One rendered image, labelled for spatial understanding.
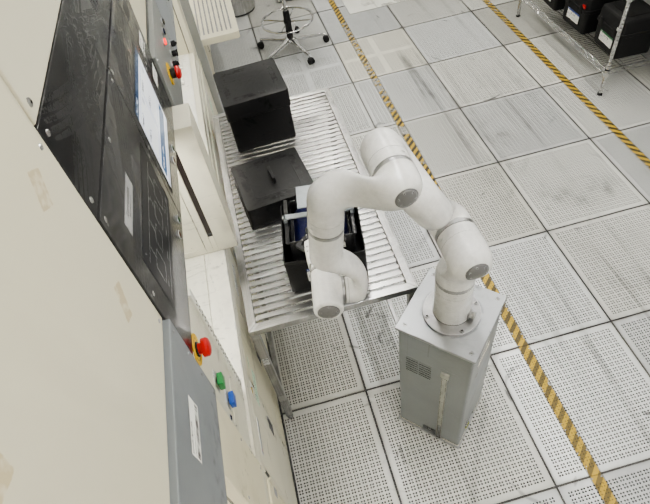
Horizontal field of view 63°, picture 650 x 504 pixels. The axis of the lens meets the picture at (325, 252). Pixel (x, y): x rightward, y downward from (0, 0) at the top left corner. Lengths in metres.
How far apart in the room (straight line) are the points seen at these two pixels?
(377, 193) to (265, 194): 1.01
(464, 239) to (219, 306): 0.82
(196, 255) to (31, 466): 1.51
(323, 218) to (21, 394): 0.85
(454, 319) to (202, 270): 0.87
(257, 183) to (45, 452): 1.74
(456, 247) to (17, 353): 1.14
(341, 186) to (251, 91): 1.28
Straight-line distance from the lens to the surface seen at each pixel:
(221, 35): 3.27
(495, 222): 3.11
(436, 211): 1.32
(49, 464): 0.52
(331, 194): 1.18
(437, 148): 3.55
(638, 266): 3.09
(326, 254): 1.31
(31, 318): 0.54
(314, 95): 2.74
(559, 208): 3.25
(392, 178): 1.13
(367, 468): 2.39
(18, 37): 0.74
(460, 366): 1.80
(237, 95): 2.39
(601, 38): 4.24
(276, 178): 2.15
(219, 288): 1.83
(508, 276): 2.88
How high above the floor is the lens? 2.28
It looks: 50 degrees down
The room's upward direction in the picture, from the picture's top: 11 degrees counter-clockwise
